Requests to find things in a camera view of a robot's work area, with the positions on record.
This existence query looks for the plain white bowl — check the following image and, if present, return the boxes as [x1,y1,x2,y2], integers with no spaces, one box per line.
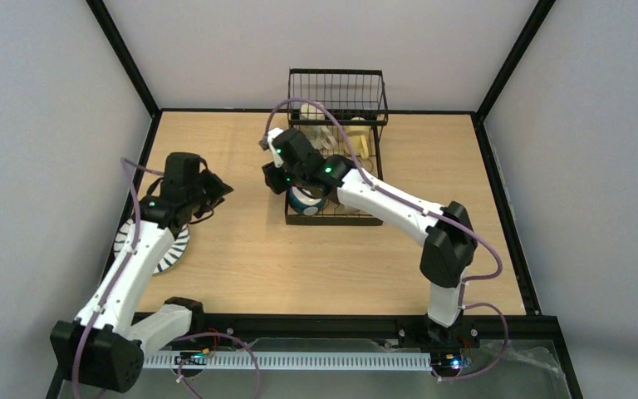
[335,204,360,215]

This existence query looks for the white bowl with dark rim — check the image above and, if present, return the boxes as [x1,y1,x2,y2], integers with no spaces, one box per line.
[288,187,326,216]

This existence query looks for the white slotted cable duct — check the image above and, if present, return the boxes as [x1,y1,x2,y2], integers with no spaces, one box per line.
[144,351,431,372]

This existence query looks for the yellow ceramic mug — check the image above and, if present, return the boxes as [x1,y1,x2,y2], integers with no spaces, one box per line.
[341,125,371,160]

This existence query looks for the seashell pattern ceramic mug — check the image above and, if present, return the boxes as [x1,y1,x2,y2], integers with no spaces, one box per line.
[299,103,337,150]

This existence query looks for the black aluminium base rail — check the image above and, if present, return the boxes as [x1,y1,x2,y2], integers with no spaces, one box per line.
[71,313,565,349]

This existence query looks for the blue striped white plate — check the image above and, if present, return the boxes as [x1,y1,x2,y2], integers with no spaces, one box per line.
[113,218,190,276]

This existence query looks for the black wire dish rack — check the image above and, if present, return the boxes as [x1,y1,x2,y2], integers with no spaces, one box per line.
[285,68,388,226]

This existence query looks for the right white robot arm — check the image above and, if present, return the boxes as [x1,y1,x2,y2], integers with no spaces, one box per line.
[260,128,478,328]

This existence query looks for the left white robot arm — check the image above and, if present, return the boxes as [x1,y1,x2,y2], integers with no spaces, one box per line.
[50,152,233,398]

